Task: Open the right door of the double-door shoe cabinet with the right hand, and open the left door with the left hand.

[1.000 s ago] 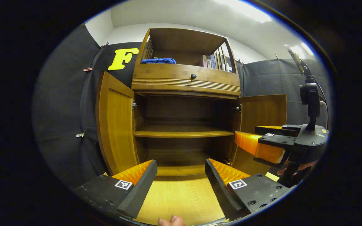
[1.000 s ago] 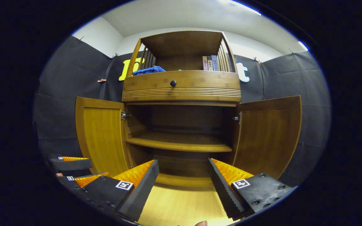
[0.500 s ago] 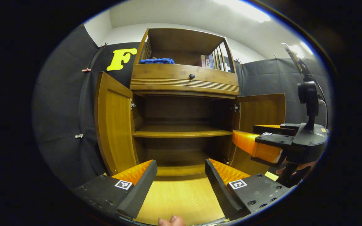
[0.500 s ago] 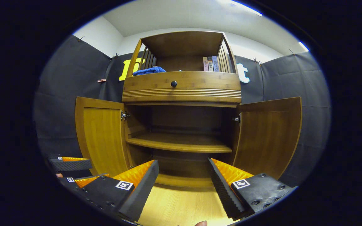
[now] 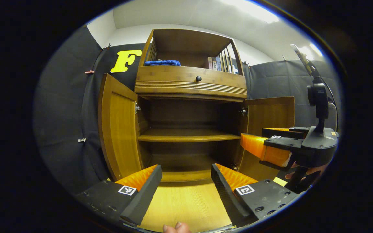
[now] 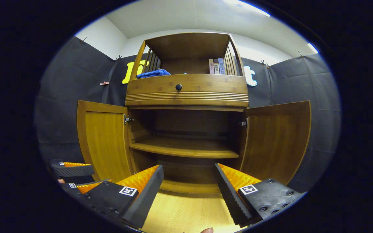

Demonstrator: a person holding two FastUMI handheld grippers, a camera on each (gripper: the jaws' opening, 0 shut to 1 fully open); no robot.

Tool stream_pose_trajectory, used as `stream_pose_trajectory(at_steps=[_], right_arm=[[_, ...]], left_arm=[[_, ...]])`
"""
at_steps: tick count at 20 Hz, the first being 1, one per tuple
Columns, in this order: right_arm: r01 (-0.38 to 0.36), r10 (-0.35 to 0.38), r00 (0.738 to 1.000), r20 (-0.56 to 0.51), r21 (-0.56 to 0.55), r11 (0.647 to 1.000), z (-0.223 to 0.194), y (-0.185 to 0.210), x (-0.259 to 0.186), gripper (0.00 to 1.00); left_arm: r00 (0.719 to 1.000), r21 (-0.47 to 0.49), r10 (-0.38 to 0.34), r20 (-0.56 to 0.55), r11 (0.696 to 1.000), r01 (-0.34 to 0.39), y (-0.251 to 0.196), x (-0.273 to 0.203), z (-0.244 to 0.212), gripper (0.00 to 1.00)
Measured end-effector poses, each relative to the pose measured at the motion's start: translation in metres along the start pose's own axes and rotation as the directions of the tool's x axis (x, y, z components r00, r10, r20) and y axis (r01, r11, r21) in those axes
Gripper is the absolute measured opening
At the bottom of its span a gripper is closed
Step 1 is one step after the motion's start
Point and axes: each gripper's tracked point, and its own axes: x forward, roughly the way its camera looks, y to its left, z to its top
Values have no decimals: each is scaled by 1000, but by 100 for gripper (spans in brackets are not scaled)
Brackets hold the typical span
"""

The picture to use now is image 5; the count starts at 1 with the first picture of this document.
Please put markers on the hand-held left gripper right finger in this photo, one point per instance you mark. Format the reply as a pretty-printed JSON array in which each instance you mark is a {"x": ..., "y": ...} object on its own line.
[{"x": 227, "y": 197}]

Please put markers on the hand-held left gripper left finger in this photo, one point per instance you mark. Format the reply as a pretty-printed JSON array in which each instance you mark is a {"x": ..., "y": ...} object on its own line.
[{"x": 144, "y": 194}]

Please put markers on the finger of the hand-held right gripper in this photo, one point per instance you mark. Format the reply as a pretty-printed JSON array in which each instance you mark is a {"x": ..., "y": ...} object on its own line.
[
  {"x": 280, "y": 144},
  {"x": 283, "y": 132}
]

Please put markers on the wooden shoe cabinet door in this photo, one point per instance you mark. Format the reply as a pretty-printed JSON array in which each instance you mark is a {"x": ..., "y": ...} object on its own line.
[
  {"x": 118, "y": 129},
  {"x": 270, "y": 113}
]

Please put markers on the wooden double-door shoe cabinet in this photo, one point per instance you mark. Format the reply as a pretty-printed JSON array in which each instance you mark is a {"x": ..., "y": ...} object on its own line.
[{"x": 189, "y": 40}]

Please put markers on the metal door hinge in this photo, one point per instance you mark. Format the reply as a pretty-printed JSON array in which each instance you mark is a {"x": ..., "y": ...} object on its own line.
[
  {"x": 137, "y": 107},
  {"x": 244, "y": 111}
]

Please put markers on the wooden inner shelf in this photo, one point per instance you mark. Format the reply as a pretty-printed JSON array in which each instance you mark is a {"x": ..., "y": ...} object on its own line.
[{"x": 186, "y": 137}]

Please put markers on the white clip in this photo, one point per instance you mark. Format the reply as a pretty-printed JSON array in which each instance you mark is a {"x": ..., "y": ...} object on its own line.
[{"x": 82, "y": 140}]

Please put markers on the small ceiling light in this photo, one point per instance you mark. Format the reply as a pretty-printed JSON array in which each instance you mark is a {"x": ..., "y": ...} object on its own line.
[{"x": 309, "y": 50}]

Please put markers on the grey book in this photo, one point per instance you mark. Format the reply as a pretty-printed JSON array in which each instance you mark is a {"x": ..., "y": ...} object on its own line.
[{"x": 214, "y": 63}]

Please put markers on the wooden ribbed drawer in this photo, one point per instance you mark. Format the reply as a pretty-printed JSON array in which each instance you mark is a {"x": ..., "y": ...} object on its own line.
[{"x": 173, "y": 77}]

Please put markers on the blue cloth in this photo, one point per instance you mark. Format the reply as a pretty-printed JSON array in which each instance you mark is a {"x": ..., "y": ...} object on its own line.
[{"x": 162, "y": 63}]

